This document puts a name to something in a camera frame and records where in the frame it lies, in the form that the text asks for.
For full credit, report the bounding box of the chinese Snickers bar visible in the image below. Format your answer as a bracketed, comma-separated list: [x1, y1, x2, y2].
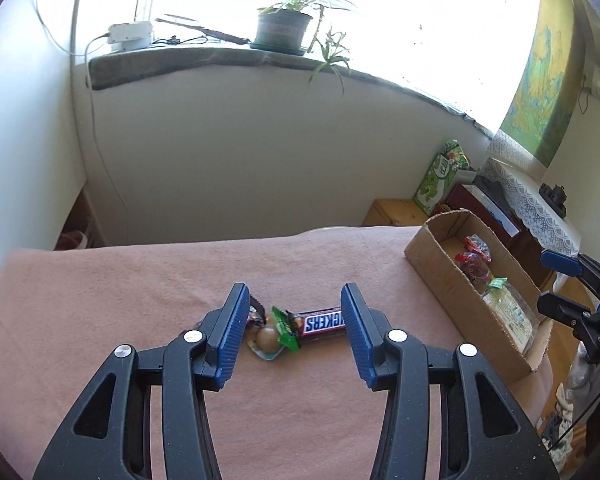
[247, 297, 266, 327]

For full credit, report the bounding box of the packaged sliced bread loaf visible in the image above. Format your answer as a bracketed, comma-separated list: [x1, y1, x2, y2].
[481, 283, 539, 356]

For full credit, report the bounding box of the blue Snickers bar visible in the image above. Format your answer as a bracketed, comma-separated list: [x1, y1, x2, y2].
[286, 307, 346, 346]

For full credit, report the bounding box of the green small snack packet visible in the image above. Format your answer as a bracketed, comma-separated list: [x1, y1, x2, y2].
[271, 307, 300, 352]

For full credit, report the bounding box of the red clear bag brown pastry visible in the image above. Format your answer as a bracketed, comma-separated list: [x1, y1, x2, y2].
[454, 252, 493, 284]

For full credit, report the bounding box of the green jelly candy clear wrapper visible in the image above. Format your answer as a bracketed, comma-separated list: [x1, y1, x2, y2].
[486, 276, 508, 292]

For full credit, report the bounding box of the white lace tablecloth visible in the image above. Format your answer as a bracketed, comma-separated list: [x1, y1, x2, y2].
[480, 157, 581, 257]

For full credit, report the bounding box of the dark teapot ornament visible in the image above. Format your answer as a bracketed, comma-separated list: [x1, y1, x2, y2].
[539, 183, 567, 219]

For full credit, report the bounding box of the brown cardboard box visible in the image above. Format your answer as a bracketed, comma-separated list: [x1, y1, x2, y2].
[405, 209, 553, 384]

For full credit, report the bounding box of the dark red shoe box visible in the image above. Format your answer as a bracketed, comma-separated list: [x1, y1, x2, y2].
[443, 183, 521, 247]

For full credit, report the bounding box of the green paper bag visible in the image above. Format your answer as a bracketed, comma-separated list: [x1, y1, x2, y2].
[413, 140, 477, 216]

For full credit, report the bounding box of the landscape painting scroll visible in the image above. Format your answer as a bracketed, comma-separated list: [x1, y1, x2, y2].
[501, 0, 585, 167]

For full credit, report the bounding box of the pink tablecloth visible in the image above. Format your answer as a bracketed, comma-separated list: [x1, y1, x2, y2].
[0, 212, 557, 479]

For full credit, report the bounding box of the potted spider plant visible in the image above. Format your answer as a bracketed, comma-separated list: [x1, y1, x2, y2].
[226, 0, 354, 97]

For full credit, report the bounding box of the white power adapter box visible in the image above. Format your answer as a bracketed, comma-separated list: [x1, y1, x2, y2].
[107, 21, 154, 52]

